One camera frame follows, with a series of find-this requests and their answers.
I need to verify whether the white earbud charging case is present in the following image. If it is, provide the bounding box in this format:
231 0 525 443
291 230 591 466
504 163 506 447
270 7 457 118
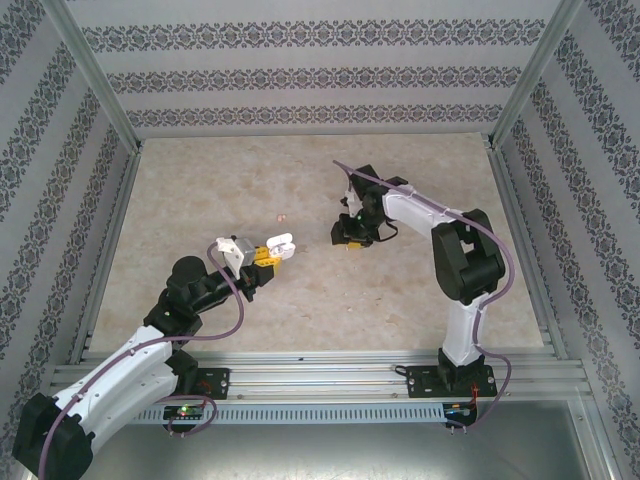
265 235 297 259

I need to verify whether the steel sheet panel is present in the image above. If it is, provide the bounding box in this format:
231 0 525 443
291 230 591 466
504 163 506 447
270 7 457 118
47 424 616 480

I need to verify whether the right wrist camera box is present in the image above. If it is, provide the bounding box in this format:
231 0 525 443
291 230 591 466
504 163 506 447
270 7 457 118
344 185 365 217

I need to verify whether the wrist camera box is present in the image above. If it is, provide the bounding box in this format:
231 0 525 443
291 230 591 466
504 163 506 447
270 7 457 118
344 185 365 217
214 236 259 277

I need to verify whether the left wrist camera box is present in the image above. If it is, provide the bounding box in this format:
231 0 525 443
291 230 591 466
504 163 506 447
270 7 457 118
214 236 259 277

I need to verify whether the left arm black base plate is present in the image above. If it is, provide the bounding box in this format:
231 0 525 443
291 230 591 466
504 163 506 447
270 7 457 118
177 367 232 402

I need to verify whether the aluminium table side rail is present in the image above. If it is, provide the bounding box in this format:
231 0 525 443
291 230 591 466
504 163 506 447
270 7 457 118
487 144 571 361
67 147 144 366

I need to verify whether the aluminium mounting rail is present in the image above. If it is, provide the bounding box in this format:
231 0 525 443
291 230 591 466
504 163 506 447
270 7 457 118
47 349 594 404

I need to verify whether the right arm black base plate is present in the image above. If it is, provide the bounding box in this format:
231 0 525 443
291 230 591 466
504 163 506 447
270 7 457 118
405 364 499 400

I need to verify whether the slotted grey cable duct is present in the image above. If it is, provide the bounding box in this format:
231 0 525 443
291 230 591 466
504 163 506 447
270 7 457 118
132 402 446 426

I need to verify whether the aluminium frame post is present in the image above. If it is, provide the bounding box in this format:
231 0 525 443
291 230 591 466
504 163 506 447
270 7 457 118
487 0 586 149
42 0 144 151

